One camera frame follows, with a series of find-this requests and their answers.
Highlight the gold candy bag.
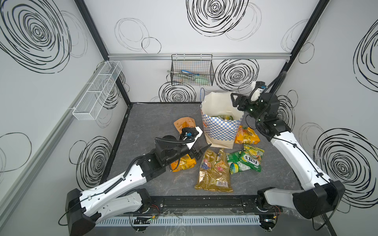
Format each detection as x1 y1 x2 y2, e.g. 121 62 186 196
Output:
195 148 233 192

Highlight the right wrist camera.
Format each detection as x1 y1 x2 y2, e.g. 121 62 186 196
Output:
250 81 266 102

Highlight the white slotted cable duct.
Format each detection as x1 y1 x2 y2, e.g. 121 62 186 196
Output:
97 215 260 227

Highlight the green chips bag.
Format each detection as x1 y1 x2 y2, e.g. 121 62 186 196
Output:
226 144 265 175
217 115 234 121

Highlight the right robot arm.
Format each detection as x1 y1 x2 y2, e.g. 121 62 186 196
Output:
231 81 345 219

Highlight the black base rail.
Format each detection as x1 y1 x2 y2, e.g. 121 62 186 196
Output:
118 194 296 214

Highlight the blue checkered paper bag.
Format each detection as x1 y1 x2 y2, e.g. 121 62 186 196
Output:
201 92 244 149

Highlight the beige sweet potato snack bag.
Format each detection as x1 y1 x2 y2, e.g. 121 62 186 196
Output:
174 117 196 134

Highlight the black wire basket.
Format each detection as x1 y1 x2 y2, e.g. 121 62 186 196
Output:
168 54 215 86

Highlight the orange yellow snack bag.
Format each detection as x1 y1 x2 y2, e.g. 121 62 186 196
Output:
169 154 197 172

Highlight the green item in basket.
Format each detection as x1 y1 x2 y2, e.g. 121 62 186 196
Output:
189 74 210 86

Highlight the white mesh wall shelf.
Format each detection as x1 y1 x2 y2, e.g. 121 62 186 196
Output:
72 61 122 121

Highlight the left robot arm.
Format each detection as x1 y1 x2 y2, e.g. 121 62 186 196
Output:
64 135 210 236

